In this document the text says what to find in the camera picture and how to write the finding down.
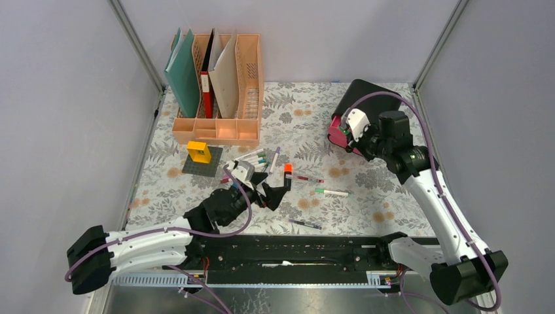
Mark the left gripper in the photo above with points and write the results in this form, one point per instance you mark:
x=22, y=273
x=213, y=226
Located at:
x=273, y=195

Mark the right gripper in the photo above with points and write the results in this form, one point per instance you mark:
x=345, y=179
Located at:
x=358, y=144

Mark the orange cap black highlighter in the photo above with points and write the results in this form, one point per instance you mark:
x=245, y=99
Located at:
x=287, y=171

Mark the red binder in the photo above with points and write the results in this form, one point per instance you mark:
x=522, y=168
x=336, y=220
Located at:
x=205, y=81

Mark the beige kraft notebook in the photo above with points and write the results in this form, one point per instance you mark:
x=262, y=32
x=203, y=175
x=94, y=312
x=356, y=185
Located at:
x=222, y=71

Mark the teal folder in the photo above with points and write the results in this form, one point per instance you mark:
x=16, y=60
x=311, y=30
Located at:
x=180, y=72

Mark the green cap black highlighter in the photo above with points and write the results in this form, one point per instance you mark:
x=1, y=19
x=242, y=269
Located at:
x=344, y=130

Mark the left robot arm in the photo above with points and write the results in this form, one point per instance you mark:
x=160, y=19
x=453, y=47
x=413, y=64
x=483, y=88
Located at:
x=99, y=256

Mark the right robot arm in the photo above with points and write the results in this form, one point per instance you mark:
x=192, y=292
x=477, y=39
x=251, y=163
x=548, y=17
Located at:
x=466, y=267

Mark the dark red pen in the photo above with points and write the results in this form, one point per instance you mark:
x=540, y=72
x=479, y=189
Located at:
x=303, y=178

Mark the white marker black cap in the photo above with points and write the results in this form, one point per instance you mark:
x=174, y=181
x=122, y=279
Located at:
x=255, y=152

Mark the white purple marker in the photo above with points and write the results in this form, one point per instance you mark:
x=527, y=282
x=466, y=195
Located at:
x=274, y=160

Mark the purple pen near front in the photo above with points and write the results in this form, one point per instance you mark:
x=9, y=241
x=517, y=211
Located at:
x=306, y=224

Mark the orange plastic file organizer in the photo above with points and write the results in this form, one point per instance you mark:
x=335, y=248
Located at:
x=244, y=128

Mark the floral table mat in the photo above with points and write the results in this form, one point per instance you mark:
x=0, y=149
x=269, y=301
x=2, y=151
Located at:
x=295, y=117

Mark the yellow block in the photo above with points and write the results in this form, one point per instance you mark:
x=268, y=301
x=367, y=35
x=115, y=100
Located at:
x=199, y=152

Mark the grey baseplate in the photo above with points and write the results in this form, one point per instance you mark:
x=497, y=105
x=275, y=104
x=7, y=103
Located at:
x=206, y=170

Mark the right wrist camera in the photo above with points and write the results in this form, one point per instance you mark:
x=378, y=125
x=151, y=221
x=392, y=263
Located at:
x=354, y=123

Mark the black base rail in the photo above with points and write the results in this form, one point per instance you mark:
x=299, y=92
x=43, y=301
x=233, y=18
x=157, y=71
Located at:
x=289, y=259

